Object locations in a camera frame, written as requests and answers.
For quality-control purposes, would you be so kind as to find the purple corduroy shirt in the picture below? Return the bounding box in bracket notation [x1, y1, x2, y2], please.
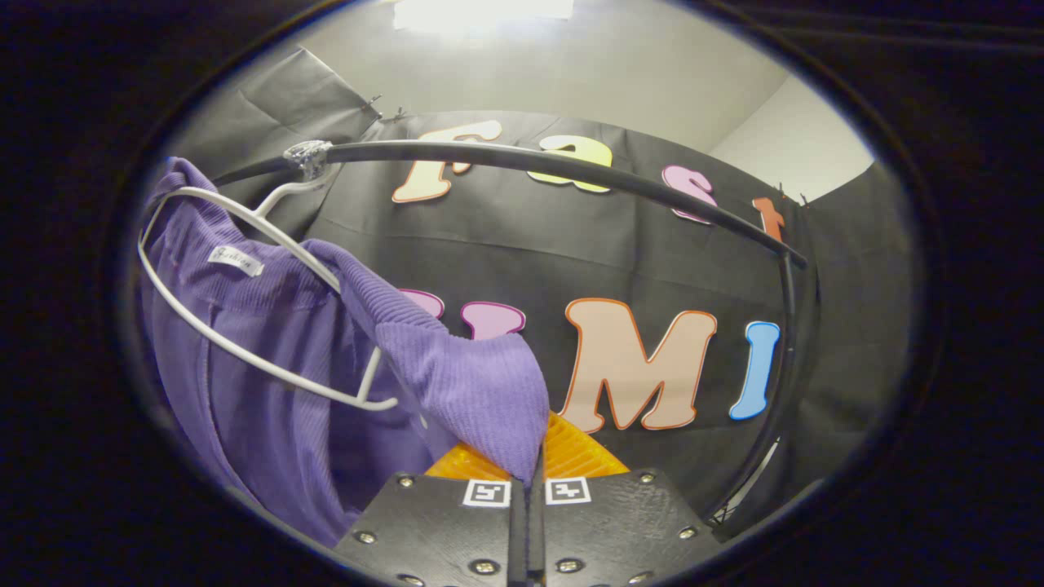
[139, 157, 551, 549]

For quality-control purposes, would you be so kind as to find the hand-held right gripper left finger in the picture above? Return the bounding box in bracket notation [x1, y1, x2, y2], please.
[333, 440, 529, 587]

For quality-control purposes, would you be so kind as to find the black metal clothes rack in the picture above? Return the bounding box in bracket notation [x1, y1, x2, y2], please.
[210, 139, 821, 523]

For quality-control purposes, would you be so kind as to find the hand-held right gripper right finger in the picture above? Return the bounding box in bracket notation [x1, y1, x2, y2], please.
[526, 412, 723, 587]

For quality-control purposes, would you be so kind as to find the white wire clothes hanger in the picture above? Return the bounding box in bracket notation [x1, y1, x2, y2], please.
[137, 140, 399, 411]

